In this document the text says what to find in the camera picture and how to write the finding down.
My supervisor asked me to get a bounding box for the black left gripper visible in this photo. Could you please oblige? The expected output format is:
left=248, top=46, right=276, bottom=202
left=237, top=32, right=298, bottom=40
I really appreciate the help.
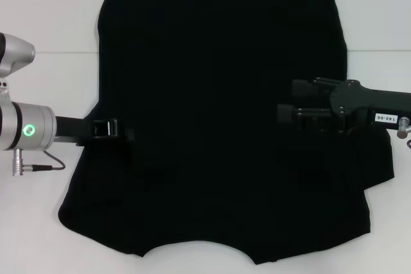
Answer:
left=55, top=116, right=136, bottom=147

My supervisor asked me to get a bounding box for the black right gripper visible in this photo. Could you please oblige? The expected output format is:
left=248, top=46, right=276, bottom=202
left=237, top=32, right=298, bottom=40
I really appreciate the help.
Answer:
left=277, top=77, right=411, bottom=133

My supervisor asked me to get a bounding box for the black shirt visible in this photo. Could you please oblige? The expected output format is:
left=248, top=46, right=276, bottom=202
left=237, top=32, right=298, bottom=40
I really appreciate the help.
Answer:
left=57, top=0, right=395, bottom=257

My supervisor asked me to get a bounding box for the left arm cable with connectors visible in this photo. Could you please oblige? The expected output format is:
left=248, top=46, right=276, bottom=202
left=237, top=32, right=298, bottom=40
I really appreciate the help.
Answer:
left=12, top=148, right=67, bottom=177

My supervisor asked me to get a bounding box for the arm cable with connectors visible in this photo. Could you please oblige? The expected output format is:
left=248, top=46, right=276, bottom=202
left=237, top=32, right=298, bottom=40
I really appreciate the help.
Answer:
left=397, top=118, right=411, bottom=150
left=12, top=148, right=67, bottom=177

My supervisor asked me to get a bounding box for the right arm cable with connectors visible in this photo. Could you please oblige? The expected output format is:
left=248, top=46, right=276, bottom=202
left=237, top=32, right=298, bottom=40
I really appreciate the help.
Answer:
left=397, top=118, right=411, bottom=150

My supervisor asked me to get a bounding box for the silver left camera bracket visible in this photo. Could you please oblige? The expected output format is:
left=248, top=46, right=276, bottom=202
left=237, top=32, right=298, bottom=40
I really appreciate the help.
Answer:
left=0, top=76, right=10, bottom=104

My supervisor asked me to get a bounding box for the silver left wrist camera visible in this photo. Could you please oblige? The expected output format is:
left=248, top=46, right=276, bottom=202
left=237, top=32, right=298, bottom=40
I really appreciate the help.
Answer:
left=0, top=32, right=36, bottom=78

